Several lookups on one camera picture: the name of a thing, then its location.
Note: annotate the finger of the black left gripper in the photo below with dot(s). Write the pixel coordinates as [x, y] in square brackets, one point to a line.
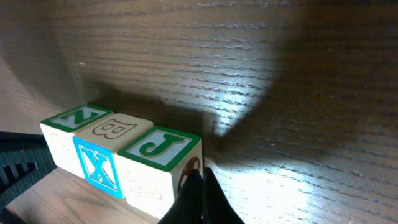
[25, 160]

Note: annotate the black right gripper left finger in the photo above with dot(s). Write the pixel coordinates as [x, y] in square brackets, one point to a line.
[186, 208]

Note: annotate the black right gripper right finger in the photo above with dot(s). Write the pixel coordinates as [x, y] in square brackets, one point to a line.
[215, 206]

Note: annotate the red dinosaur picture block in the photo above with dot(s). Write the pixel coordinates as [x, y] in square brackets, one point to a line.
[60, 129]

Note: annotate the yellow picture block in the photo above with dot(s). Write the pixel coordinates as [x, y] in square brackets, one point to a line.
[154, 167]

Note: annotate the blue letter X block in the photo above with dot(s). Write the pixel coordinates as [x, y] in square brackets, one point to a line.
[98, 145]

